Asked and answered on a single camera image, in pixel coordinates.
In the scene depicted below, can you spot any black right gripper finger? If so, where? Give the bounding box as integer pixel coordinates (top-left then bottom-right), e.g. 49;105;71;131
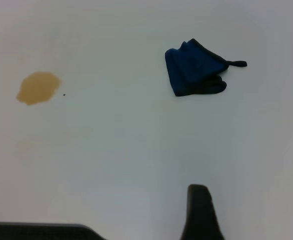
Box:
180;184;225;240

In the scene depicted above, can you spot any tan coffee spill puddle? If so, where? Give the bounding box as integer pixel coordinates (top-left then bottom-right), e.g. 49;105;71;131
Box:
15;71;62;106

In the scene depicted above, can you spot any blue cloth with black trim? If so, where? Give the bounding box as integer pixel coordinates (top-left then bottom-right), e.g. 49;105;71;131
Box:
164;38;248;98

